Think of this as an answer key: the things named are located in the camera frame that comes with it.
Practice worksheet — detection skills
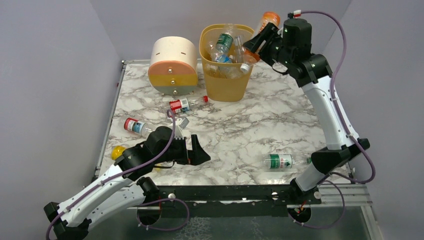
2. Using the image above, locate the orange label clear bottle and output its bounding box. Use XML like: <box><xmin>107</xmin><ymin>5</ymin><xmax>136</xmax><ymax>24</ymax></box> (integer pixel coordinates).
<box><xmin>240</xmin><ymin>11</ymin><xmax>281</xmax><ymax>75</ymax></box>

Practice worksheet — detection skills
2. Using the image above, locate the small blue tinted water bottle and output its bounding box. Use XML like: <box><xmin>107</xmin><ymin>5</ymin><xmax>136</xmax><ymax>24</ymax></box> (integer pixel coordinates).
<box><xmin>233</xmin><ymin>35</ymin><xmax>245</xmax><ymax>64</ymax></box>

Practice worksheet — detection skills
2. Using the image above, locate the clear bottle green label angled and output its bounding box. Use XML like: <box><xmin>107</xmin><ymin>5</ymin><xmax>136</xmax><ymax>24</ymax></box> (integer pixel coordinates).
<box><xmin>215</xmin><ymin>23</ymin><xmax>237</xmax><ymax>55</ymax></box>

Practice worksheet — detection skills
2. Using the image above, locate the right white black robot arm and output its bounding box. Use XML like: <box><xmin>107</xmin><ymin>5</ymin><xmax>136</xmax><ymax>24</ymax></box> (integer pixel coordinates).
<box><xmin>243</xmin><ymin>18</ymin><xmax>370</xmax><ymax>199</ymax></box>

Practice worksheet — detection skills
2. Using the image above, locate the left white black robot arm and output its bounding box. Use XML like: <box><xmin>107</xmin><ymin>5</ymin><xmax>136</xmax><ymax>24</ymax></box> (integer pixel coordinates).
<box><xmin>44</xmin><ymin>126</ymin><xmax>211</xmax><ymax>240</ymax></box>

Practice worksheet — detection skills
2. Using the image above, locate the yellow mesh waste bin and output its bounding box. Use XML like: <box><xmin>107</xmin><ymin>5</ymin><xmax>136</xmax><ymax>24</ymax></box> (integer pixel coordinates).
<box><xmin>199</xmin><ymin>24</ymin><xmax>252</xmax><ymax>102</ymax></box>

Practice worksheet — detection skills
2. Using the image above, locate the clear bottle red cap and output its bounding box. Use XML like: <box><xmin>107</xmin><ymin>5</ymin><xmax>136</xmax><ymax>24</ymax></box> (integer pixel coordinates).
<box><xmin>168</xmin><ymin>95</ymin><xmax>209</xmax><ymax>114</ymax></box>

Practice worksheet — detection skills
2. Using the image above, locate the clear bottle red blue label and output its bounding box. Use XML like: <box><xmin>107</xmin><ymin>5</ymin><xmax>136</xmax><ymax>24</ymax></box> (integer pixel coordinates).
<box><xmin>121</xmin><ymin>117</ymin><xmax>155</xmax><ymax>137</ymax></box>

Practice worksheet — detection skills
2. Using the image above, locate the yellow drink bottle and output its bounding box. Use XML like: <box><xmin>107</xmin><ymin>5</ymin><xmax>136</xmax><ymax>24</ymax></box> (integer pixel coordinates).
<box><xmin>110</xmin><ymin>145</ymin><xmax>128</xmax><ymax>161</ymax></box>

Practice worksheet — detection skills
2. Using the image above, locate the clear bottle green cestbon label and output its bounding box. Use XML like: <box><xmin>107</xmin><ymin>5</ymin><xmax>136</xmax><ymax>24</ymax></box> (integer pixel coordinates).
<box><xmin>260</xmin><ymin>153</ymin><xmax>312</xmax><ymax>171</ymax></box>

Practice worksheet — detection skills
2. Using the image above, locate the round pink yellow drawer box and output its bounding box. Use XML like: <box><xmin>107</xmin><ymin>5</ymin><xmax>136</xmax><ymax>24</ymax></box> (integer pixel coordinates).
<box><xmin>147</xmin><ymin>36</ymin><xmax>198</xmax><ymax>96</ymax></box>

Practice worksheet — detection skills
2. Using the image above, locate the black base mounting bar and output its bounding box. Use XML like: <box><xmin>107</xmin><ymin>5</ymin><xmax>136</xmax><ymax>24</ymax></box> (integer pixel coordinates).
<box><xmin>136</xmin><ymin>184</ymin><xmax>322</xmax><ymax>221</ymax></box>

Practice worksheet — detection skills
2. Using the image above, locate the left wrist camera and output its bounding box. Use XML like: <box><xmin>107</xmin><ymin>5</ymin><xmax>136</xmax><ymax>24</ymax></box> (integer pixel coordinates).
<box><xmin>174</xmin><ymin>117</ymin><xmax>190</xmax><ymax>139</ymax></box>

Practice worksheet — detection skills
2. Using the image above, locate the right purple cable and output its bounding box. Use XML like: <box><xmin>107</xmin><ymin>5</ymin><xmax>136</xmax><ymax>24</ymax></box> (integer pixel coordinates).
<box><xmin>287</xmin><ymin>9</ymin><xmax>377</xmax><ymax>230</ymax></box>

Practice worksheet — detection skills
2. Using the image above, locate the purple cable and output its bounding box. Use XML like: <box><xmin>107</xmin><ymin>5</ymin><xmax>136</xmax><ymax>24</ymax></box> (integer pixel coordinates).
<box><xmin>44</xmin><ymin>109</ymin><xmax>192</xmax><ymax>240</ymax></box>
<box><xmin>287</xmin><ymin>9</ymin><xmax>377</xmax><ymax>230</ymax></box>

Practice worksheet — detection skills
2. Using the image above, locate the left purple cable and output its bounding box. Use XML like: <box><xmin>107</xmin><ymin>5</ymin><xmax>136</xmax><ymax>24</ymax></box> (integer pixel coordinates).
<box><xmin>44</xmin><ymin>109</ymin><xmax>192</xmax><ymax>240</ymax></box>

